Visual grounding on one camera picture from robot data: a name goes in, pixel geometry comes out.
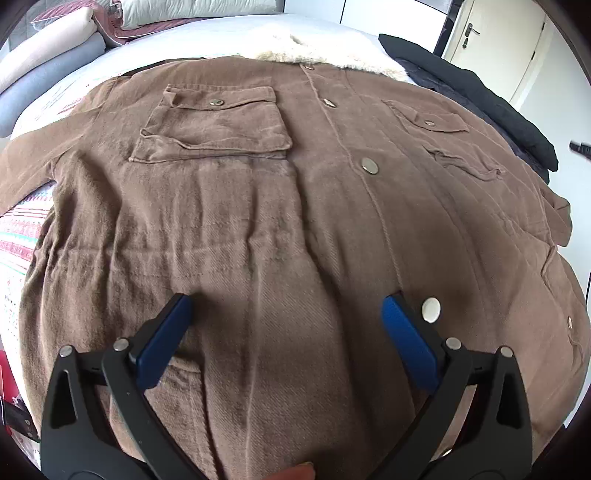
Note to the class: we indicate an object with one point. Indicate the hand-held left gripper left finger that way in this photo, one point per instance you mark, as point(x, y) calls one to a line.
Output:
point(166, 341)

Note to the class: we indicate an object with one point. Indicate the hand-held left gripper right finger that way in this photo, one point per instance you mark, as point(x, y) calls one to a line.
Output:
point(411, 344)

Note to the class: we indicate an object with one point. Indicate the brown coat with fur collar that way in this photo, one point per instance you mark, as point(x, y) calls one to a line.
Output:
point(277, 207)

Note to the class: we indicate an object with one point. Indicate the blue-grey rolled blanket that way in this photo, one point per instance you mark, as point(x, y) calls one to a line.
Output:
point(46, 87)

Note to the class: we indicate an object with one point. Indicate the pink rolled blanket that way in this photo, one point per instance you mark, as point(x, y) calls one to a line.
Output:
point(41, 46)

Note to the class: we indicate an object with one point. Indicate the dark quilted jacket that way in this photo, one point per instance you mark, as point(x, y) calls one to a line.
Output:
point(531, 161)

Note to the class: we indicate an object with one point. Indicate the maroon striped pillow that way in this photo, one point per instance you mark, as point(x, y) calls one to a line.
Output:
point(108, 25)

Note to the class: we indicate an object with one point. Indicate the black jacket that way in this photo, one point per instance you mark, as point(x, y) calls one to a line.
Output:
point(443, 69)

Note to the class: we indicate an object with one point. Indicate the person's left hand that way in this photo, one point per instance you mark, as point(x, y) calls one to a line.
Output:
point(293, 471)

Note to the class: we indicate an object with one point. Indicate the red plastic object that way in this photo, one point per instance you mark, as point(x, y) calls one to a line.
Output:
point(11, 383)

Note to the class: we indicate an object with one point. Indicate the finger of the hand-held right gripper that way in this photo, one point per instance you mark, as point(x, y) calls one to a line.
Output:
point(581, 149)

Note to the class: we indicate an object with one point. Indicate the patterned knit-print blanket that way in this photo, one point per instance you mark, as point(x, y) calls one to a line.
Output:
point(23, 230)

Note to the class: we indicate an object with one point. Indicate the cream door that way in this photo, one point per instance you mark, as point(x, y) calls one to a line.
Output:
point(498, 46)

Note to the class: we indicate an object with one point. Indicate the white pillow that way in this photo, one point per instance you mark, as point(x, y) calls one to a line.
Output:
point(194, 11)

